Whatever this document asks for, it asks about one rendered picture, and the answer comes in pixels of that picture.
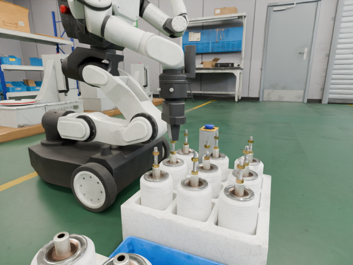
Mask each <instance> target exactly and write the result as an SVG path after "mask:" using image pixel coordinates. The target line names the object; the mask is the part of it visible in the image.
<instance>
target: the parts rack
mask: <svg viewBox="0 0 353 265"><path fill-rule="evenodd" d="M51 14H52V19H53V27H54V35H55V37H57V29H56V23H57V22H56V21H55V12H51ZM58 22H61V21H58ZM0 38H7V39H13V40H20V41H25V42H31V43H38V44H45V45H52V46H56V52H57V53H59V49H60V50H61V48H60V47H59V45H68V44H69V45H71V50H72V51H73V50H74V39H73V38H70V41H68V40H63V39H57V38H52V37H46V36H41V35H35V34H30V33H24V32H19V31H15V30H10V29H4V28H0ZM58 43H63V44H58ZM61 51H62V50H61ZM62 52H63V51H62ZM63 53H64V52H63ZM64 54H65V53H64ZM3 70H26V71H44V69H43V67H42V66H22V65H2V62H1V56H0V79H1V84H2V90H0V91H3V92H0V94H1V95H4V100H9V99H8V97H16V96H29V95H38V93H39V91H25V92H15V93H7V89H6V84H5V78H4V73H3ZM76 83H77V93H78V96H79V87H78V81H76Z"/></svg>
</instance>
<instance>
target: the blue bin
mask: <svg viewBox="0 0 353 265"><path fill-rule="evenodd" d="M119 253H134V254H138V255H140V256H143V257H144V258H146V259H147V260H148V261H149V262H150V263H151V264H152V265H224V264H221V263H218V262H215V261H211V260H208V259H205V258H201V257H198V256H195V255H192V254H189V253H186V252H183V251H180V250H176V249H173V248H170V247H166V246H163V245H161V244H157V243H154V242H151V241H148V240H144V239H141V238H138V237H135V236H128V237H126V238H125V239H124V241H123V242H122V243H121V244H120V245H119V246H118V247H117V249H116V250H115V251H114V252H113V253H112V254H111V255H110V256H109V257H108V258H111V257H113V256H116V255H117V254H119Z"/></svg>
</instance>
